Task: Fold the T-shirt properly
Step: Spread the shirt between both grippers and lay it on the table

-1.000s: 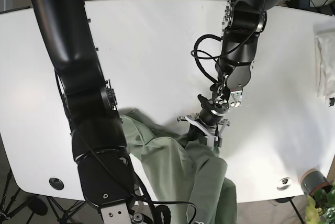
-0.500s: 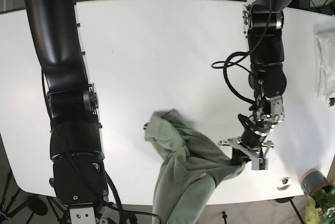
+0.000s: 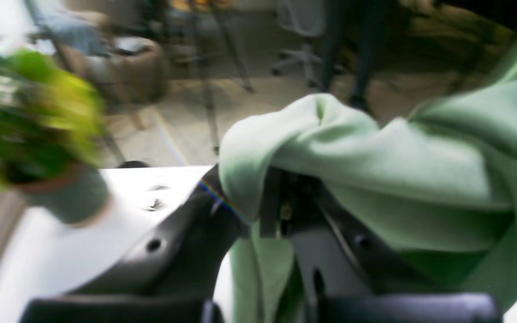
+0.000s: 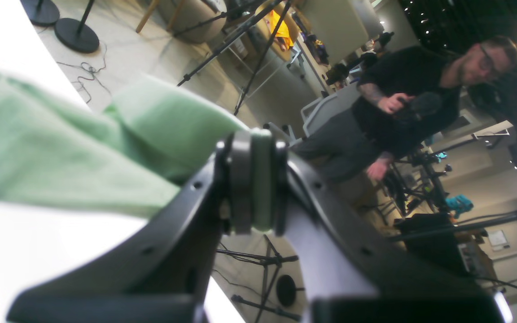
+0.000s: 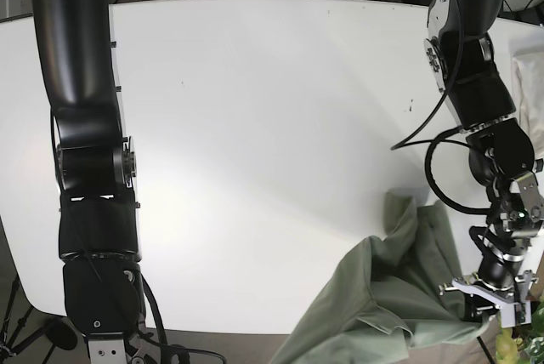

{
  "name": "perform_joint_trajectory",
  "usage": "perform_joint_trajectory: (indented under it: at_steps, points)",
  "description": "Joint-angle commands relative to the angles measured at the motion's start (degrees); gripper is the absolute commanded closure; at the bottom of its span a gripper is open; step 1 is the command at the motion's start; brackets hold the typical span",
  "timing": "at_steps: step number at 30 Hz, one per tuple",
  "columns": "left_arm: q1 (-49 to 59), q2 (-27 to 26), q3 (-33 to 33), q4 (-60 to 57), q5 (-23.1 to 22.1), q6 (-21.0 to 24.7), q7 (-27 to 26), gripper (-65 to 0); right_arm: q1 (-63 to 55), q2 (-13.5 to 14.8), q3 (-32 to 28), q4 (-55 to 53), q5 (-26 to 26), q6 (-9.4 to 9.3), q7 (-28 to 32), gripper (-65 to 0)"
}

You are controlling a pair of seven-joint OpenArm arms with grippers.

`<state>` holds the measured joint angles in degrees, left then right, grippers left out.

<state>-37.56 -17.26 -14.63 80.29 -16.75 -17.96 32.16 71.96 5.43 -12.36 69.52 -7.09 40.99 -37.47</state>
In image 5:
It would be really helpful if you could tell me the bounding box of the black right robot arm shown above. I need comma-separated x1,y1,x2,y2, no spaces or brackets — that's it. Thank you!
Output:
32,0,158,363

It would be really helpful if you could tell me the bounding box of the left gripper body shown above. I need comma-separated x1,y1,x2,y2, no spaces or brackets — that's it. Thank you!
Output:
472,211,543,291

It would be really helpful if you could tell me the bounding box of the sage green T-shirt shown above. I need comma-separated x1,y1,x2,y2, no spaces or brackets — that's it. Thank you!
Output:
271,192,490,363

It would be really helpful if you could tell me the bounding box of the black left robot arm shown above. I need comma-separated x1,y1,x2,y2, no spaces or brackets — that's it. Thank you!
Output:
424,0,543,328

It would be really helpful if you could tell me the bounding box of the green potted plant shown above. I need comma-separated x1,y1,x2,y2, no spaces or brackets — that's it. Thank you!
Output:
496,300,543,364

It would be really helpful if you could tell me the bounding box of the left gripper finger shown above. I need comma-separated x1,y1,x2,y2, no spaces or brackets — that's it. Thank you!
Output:
497,270,538,328
439,277,511,322

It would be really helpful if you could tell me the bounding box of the white printed T-shirt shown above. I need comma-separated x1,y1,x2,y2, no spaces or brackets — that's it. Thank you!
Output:
511,43,543,159

